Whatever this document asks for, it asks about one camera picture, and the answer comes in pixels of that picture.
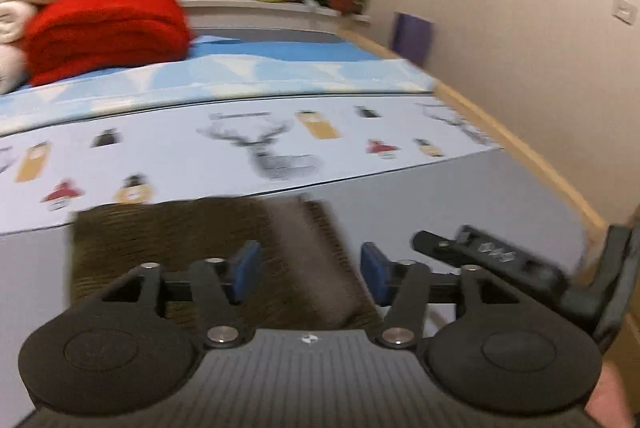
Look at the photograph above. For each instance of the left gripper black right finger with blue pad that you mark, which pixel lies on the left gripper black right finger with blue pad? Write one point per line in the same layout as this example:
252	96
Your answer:
407	291

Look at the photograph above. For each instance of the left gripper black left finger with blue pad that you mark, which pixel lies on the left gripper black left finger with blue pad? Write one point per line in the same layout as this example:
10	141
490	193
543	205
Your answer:
214	286

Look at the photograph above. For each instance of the dark olive corduroy pants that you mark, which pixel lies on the dark olive corduroy pants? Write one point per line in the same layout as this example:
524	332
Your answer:
307	280

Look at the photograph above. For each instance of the person's hand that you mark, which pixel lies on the person's hand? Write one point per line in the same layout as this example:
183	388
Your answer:
608	404

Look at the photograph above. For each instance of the grey printed bed sheet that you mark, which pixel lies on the grey printed bed sheet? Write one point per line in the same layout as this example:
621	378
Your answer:
388	166

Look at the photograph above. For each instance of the blue white patterned sheet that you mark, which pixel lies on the blue white patterned sheet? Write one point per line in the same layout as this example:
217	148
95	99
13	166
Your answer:
217	68

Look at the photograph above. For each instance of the red folded blanket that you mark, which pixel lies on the red folded blanket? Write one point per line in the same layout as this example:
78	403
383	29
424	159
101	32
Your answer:
72	37

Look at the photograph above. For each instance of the wooden bed frame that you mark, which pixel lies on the wooden bed frame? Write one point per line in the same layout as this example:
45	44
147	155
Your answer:
525	153

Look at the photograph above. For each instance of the purple bag by wall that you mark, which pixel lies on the purple bag by wall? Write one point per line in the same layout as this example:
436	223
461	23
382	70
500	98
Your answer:
411	38

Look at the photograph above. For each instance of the white wall socket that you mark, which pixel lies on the white wall socket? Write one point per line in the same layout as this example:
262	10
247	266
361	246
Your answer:
625	11

